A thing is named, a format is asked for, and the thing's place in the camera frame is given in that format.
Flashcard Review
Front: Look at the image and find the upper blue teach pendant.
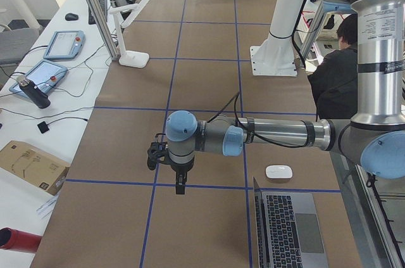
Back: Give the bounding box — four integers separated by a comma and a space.
43, 30, 85, 61

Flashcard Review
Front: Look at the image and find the aluminium frame post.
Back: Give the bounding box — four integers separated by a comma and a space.
86, 0, 118, 61

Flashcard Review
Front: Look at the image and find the lower blue teach pendant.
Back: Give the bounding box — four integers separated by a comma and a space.
25, 60, 68, 94

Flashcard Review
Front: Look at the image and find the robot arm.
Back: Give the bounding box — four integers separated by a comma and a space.
165, 0, 404, 195

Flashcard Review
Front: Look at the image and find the person in black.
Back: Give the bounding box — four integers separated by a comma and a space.
308, 13, 358, 119

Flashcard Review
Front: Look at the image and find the white camera mast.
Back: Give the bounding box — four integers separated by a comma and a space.
250, 0, 306, 77

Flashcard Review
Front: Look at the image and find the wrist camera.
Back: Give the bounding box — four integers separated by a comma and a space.
147, 141, 170, 170

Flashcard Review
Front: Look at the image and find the white computer mouse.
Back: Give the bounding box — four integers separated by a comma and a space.
265, 165, 293, 179

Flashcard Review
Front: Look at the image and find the cardboard box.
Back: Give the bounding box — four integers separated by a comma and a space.
1, 141, 70, 196

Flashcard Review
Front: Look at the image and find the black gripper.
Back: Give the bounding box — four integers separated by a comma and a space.
169, 153, 194, 195

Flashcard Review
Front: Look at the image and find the black bottle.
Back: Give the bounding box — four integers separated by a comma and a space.
16, 75, 51, 109

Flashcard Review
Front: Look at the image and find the black computer mouse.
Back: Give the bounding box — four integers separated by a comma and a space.
65, 13, 79, 21

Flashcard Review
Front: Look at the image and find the small black square device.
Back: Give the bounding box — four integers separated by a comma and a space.
37, 121, 49, 134

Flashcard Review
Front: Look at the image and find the red cylinder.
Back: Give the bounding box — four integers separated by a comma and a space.
1, 227, 42, 253

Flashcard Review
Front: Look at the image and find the blue teach pendant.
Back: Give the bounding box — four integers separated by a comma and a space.
25, 60, 68, 94
43, 30, 85, 61

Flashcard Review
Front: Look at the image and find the black keyboard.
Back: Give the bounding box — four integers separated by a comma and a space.
88, 0, 108, 25

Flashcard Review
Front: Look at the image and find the grey laptop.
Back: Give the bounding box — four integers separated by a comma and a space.
253, 180, 329, 267

